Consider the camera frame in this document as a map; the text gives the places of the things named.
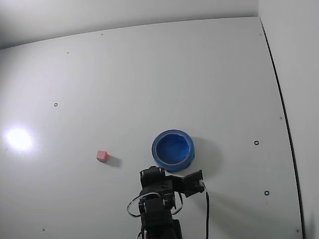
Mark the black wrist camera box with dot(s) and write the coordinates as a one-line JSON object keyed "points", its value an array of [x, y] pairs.
{"points": [[192, 184]]}

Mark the small cube block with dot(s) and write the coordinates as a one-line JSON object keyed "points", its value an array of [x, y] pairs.
{"points": [[101, 155]]}

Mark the blue tape roll bin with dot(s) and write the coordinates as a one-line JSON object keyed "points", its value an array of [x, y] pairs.
{"points": [[172, 149]]}

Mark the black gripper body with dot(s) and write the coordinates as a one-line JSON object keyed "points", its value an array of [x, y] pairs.
{"points": [[151, 175]]}

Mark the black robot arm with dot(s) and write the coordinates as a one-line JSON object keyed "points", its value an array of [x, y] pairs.
{"points": [[157, 219]]}

